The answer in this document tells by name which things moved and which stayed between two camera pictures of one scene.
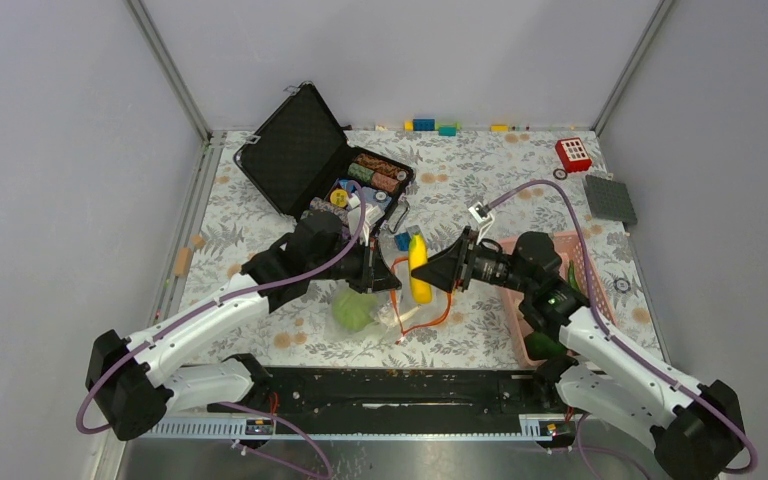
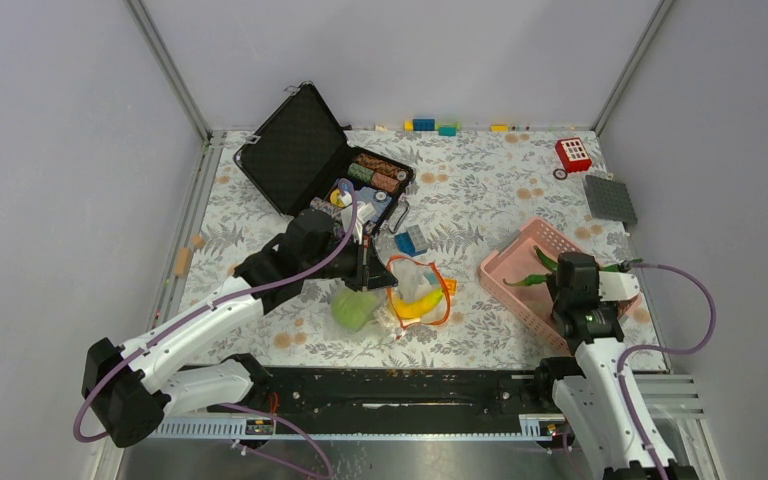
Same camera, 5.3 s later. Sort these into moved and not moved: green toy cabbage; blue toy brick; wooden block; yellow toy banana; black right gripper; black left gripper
Moved: black right gripper; yellow toy banana
Not moved: green toy cabbage; black left gripper; wooden block; blue toy brick
